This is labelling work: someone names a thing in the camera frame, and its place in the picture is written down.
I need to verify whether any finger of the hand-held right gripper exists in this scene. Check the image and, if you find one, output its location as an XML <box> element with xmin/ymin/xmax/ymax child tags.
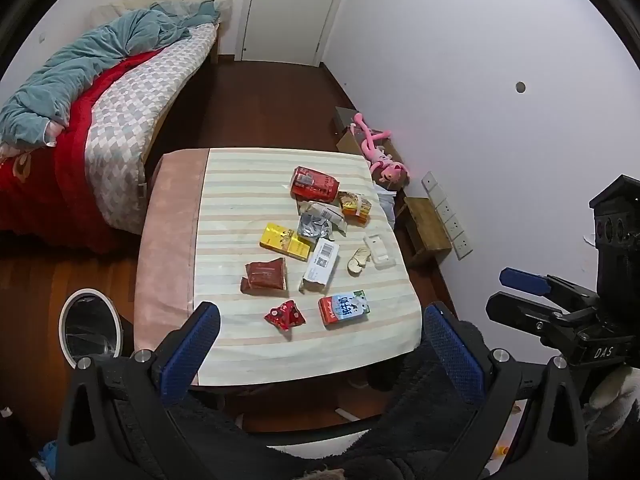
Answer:
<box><xmin>500</xmin><ymin>267</ymin><xmax>601</xmax><ymax>311</ymax></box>
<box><xmin>485</xmin><ymin>290</ymin><xmax>596</xmax><ymax>348</ymax></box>

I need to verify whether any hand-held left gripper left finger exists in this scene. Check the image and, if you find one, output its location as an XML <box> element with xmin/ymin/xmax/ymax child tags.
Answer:
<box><xmin>56</xmin><ymin>301</ymin><xmax>223</xmax><ymax>480</ymax></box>

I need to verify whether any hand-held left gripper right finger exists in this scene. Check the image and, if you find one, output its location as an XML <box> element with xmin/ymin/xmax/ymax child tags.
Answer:
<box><xmin>422</xmin><ymin>301</ymin><xmax>589</xmax><ymax>480</ymax></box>

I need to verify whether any small red wrapper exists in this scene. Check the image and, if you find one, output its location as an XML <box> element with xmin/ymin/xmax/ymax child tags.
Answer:
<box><xmin>264</xmin><ymin>299</ymin><xmax>307</xmax><ymax>332</ymax></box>

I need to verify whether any brown red packet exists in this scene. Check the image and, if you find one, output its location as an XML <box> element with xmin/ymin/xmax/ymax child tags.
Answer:
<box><xmin>240</xmin><ymin>257</ymin><xmax>288</xmax><ymax>295</ymax></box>

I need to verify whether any trash bin with white rim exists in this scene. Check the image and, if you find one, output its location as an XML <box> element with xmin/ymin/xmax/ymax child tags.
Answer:
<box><xmin>58</xmin><ymin>288</ymin><xmax>135</xmax><ymax>361</ymax></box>

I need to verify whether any red blue milk carton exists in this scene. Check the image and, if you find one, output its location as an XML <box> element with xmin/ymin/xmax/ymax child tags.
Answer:
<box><xmin>318</xmin><ymin>290</ymin><xmax>369</xmax><ymax>328</ymax></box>

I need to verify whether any yellow box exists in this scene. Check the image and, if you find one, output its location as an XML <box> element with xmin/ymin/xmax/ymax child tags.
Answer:
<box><xmin>259</xmin><ymin>222</ymin><xmax>313</xmax><ymax>262</ymax></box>

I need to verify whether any white box with barcode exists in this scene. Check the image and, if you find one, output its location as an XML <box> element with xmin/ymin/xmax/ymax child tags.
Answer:
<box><xmin>299</xmin><ymin>237</ymin><xmax>341</xmax><ymax>293</ymax></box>

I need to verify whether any silver foil wrapper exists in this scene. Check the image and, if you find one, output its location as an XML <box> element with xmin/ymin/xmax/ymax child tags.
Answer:
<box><xmin>298</xmin><ymin>212</ymin><xmax>333</xmax><ymax>241</ymax></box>

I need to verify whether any yellow red snack packet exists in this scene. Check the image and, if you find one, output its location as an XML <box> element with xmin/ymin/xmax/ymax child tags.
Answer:
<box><xmin>339</xmin><ymin>191</ymin><xmax>373</xmax><ymax>224</ymax></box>

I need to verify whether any white wrapper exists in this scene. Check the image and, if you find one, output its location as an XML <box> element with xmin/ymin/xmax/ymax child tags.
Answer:
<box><xmin>299</xmin><ymin>200</ymin><xmax>348</xmax><ymax>236</ymax></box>

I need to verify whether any red drink can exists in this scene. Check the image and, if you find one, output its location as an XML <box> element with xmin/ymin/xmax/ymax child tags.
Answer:
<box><xmin>290</xmin><ymin>166</ymin><xmax>341</xmax><ymax>203</ymax></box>

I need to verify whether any person's right forearm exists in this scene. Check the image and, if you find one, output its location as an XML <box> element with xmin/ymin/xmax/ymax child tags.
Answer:
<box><xmin>582</xmin><ymin>362</ymin><xmax>640</xmax><ymax>441</ymax></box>

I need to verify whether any dark fleece clothing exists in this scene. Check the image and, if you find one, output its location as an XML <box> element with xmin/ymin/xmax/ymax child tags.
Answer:
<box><xmin>165</xmin><ymin>320</ymin><xmax>501</xmax><ymax>480</ymax></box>

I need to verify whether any white power strip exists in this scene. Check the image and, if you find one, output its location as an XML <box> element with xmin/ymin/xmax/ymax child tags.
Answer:
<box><xmin>421</xmin><ymin>171</ymin><xmax>473</xmax><ymax>260</ymax></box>

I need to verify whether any wooden stool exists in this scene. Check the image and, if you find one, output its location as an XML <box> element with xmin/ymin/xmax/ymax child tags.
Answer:
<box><xmin>402</xmin><ymin>196</ymin><xmax>453</xmax><ymax>266</ymax></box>

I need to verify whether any pink cloth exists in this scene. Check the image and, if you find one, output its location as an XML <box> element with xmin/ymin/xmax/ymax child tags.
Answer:
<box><xmin>134</xmin><ymin>149</ymin><xmax>211</xmax><ymax>356</ymax></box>

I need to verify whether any white plastic bag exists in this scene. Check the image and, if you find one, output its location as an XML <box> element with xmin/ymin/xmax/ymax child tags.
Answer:
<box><xmin>375</xmin><ymin>185</ymin><xmax>398</xmax><ymax>228</ymax></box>

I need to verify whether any striped tablecloth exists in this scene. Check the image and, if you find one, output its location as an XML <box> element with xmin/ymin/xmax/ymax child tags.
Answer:
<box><xmin>192</xmin><ymin>147</ymin><xmax>423</xmax><ymax>387</ymax></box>

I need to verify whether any pink plush toy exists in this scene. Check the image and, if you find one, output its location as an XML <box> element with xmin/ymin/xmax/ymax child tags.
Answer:
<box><xmin>350</xmin><ymin>112</ymin><xmax>411</xmax><ymax>186</ymax></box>

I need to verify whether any red blanket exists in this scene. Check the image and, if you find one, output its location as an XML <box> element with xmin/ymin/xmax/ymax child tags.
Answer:
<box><xmin>0</xmin><ymin>52</ymin><xmax>161</xmax><ymax>256</ymax></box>

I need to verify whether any checkered bedsheet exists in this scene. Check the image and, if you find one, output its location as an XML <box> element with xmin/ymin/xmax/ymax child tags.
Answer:
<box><xmin>85</xmin><ymin>24</ymin><xmax>218</xmax><ymax>235</ymax></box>

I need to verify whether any white door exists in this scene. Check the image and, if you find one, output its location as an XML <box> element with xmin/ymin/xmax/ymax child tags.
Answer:
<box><xmin>241</xmin><ymin>0</ymin><xmax>351</xmax><ymax>67</ymax></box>

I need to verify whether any wooden bed frame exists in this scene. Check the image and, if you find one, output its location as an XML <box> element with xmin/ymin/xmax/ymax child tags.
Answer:
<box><xmin>137</xmin><ymin>0</ymin><xmax>236</xmax><ymax>201</ymax></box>

